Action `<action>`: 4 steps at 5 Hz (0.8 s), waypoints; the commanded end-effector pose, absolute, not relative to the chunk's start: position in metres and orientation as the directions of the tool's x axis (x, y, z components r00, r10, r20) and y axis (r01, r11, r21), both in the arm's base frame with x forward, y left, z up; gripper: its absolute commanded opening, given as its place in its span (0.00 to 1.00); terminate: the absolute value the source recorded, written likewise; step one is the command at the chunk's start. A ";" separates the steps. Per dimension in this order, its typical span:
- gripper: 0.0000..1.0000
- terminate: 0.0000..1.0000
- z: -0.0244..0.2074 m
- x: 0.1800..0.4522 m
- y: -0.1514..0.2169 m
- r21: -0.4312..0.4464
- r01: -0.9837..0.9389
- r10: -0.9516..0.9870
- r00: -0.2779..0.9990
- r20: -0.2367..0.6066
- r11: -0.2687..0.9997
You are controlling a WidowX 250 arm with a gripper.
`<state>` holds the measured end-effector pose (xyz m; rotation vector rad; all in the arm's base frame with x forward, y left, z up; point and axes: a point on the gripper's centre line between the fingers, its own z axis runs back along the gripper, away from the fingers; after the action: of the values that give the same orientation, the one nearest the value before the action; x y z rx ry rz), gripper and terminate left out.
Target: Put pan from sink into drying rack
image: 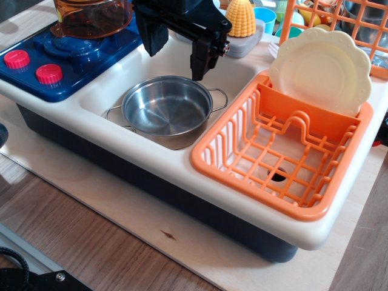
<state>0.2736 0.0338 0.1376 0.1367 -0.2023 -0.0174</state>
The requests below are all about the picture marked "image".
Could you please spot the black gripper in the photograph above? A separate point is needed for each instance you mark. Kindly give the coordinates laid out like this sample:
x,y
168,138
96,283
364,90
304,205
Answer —
x,y
198,21

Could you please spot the small steel pan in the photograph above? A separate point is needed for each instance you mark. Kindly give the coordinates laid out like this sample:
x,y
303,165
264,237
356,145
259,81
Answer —
x,y
172,111

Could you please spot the cream toy sink unit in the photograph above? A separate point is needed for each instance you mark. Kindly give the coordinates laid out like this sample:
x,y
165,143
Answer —
x,y
79,124

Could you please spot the orange plastic drying rack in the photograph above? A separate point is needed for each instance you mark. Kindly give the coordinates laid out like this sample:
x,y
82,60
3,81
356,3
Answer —
x,y
284,153

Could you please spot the grey toy faucet base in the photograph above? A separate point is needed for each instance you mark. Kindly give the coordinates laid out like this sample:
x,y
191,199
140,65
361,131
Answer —
x,y
239,47

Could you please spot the yellow toy corn cob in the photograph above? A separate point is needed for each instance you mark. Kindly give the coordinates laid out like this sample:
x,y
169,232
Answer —
x,y
241,15

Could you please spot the blue plastic cup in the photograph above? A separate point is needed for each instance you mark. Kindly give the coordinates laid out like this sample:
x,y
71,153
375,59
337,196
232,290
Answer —
x,y
267,16

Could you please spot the white plastic fork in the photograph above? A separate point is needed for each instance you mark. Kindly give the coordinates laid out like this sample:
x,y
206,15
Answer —
x,y
273,49

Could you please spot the orange transparent plastic pot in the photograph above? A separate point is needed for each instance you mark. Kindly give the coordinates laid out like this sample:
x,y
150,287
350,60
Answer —
x,y
91,19

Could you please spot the blue toy stove top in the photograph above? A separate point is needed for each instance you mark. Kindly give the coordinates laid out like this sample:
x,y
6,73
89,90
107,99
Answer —
x,y
80,60

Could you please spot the red stove knob front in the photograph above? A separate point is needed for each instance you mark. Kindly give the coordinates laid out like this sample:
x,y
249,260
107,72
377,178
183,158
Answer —
x,y
49,74

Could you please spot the red stove knob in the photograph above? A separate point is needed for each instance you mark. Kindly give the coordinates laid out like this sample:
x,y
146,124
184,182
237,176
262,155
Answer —
x,y
16,59
49,74

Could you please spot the cream scalloped plastic plate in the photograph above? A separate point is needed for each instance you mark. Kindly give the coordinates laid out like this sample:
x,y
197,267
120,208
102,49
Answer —
x,y
324,69

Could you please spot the red stove knob rear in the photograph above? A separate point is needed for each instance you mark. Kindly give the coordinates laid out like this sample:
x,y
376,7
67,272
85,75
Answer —
x,y
16,59

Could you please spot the orange grid basket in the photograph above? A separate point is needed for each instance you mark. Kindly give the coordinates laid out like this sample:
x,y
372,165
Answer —
x,y
364,21

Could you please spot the light plywood base board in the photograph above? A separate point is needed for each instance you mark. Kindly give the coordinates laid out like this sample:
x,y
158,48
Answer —
x,y
113,236

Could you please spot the black metal bracket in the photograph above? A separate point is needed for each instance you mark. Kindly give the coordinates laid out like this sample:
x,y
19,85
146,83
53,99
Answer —
x,y
59,280

